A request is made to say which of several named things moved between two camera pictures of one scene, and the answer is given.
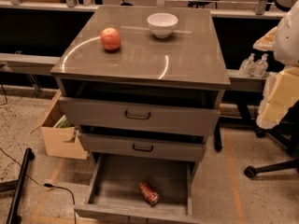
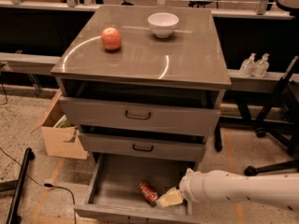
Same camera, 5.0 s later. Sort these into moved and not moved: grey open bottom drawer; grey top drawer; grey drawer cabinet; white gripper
Moved: white gripper
Not moved: grey drawer cabinet; grey open bottom drawer; grey top drawer
